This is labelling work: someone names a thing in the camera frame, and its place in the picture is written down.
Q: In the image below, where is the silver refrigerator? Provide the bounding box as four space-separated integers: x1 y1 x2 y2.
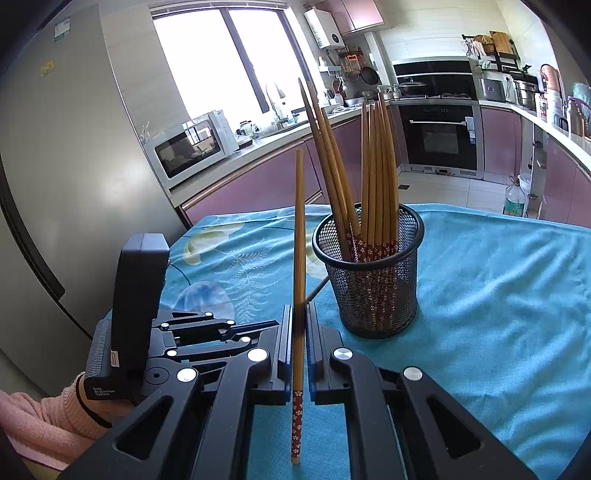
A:
0 4 190 398

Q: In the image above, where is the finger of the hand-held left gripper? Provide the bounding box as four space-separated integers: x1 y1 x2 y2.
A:
148 335 260 376
154 311 281 345

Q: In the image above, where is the black mesh utensil holder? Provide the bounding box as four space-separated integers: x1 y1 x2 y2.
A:
312 202 426 340

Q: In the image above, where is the stainless steel stock pot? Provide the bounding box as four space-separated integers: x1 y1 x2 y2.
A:
513 79 539 109

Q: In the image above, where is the white microwave oven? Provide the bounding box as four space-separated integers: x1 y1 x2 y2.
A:
141 110 240 189

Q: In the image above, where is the pink base cabinet run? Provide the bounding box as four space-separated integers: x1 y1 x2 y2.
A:
480 104 591 223
178 108 407 227

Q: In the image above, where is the clear plastic water bottle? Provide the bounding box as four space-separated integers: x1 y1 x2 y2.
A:
503 174 527 217

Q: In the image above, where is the person's left forearm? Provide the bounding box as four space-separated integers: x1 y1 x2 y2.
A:
0 373 114 472

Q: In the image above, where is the steel flask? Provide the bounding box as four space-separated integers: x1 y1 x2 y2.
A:
567 99 584 137

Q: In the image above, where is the black integrated range hood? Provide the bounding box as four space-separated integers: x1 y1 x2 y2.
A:
392 58 478 100

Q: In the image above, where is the wooden chopstick red floral end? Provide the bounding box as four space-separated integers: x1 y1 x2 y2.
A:
290 148 306 465
305 275 330 304

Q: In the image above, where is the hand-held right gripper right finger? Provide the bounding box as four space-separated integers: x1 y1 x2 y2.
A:
305 302 540 480

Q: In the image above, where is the blue floral tablecloth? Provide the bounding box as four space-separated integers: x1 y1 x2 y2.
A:
104 200 591 480

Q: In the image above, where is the pink wall cabinet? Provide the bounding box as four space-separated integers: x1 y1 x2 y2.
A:
318 0 386 35

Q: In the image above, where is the pink thermos kettle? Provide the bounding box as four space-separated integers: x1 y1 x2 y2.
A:
539 65 561 93

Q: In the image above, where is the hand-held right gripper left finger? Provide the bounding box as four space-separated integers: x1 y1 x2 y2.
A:
60 304 295 480

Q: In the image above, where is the white plastic jug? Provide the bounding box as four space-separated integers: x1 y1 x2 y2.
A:
545 91 568 123

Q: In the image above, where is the kitchen window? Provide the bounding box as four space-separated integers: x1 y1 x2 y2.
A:
152 7 319 134

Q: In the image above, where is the black wall rack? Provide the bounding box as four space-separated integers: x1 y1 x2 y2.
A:
462 32 520 75

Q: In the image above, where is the white water heater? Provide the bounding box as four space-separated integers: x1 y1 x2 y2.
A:
304 7 345 49

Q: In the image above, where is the wooden cutting board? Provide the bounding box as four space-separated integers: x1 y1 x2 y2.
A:
489 31 513 55

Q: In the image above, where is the black built-in oven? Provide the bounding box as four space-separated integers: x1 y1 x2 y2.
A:
394 102 485 178

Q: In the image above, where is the bunch of wooden chopsticks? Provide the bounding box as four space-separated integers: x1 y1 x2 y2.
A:
298 78 402 330

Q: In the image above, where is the green food cover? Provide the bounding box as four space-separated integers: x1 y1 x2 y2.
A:
571 83 591 112

